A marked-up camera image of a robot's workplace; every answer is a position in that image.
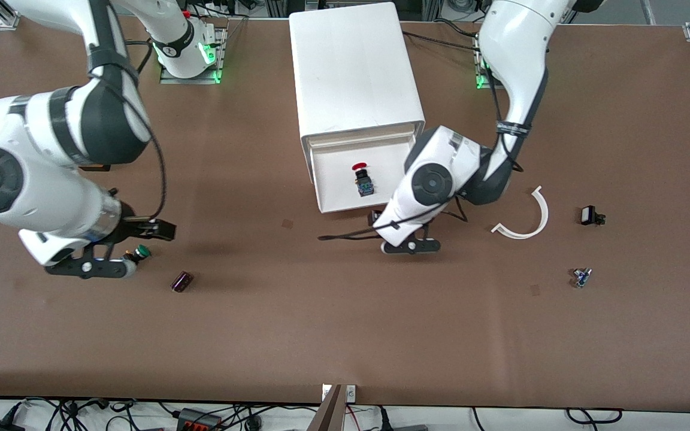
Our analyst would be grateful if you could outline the white deep drawer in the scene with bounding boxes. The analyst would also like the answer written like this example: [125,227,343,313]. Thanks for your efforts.
[311,144,419,214]

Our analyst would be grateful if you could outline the white curved plastic clip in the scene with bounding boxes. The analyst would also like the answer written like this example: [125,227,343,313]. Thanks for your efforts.
[492,186,549,240]

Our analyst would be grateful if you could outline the white left camera bracket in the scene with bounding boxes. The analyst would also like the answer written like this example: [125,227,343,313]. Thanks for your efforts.
[380,224,423,247]

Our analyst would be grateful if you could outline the red push button switch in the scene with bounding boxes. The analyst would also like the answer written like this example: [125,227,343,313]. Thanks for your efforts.
[351,163,376,198]

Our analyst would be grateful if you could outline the black looped floor cable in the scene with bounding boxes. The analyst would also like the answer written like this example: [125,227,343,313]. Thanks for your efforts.
[565,408,624,426]

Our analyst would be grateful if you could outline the white camera bracket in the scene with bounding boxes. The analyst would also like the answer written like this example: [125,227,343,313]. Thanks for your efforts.
[20,229,93,267]
[380,224,423,247]

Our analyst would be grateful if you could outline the black table cable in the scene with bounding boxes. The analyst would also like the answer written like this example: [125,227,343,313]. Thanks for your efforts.
[402,30,480,53]

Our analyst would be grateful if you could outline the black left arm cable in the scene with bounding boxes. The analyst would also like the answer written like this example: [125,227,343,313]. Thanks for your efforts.
[318,66,528,241]

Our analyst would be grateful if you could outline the white drawer cabinet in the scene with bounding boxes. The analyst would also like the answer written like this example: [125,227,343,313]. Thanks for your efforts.
[289,2,426,184]

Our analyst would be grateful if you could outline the brown wooden post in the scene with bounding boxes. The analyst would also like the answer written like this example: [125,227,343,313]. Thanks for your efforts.
[308,384,346,431]

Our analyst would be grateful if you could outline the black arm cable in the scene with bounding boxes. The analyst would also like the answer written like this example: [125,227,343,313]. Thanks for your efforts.
[123,39,169,222]
[318,66,528,241]

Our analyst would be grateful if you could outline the white right camera bracket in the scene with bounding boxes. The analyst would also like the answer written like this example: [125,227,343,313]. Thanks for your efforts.
[20,229,93,267]

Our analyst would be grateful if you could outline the black power strip red switches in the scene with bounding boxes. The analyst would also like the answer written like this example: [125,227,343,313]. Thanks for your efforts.
[176,408,224,431]

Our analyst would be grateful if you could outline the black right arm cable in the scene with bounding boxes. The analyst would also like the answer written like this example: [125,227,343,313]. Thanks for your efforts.
[123,39,169,222]

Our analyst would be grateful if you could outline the white shallow drawer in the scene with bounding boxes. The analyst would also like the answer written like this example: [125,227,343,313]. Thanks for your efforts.
[308,133,416,148]

